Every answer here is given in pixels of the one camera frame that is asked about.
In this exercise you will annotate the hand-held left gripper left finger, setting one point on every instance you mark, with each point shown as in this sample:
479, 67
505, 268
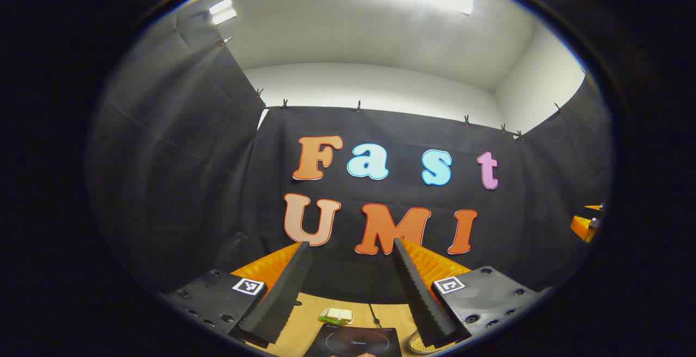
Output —
283, 297

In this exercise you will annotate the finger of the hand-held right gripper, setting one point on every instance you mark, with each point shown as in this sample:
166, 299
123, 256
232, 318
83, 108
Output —
594, 207
582, 227

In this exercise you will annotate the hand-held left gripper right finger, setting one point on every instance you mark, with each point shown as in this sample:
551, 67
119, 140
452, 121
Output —
427, 302

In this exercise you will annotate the stainless steel pot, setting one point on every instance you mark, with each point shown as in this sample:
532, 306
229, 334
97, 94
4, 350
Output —
416, 342

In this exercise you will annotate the black induction cooktop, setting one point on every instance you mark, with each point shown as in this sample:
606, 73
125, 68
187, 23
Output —
353, 342

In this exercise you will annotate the sandwich with lettuce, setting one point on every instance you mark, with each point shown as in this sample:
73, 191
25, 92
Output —
338, 314

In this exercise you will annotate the row of black clips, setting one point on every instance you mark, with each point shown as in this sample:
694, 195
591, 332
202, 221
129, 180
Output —
284, 104

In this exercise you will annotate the small ceiling light panel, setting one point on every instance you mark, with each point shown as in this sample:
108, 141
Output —
223, 12

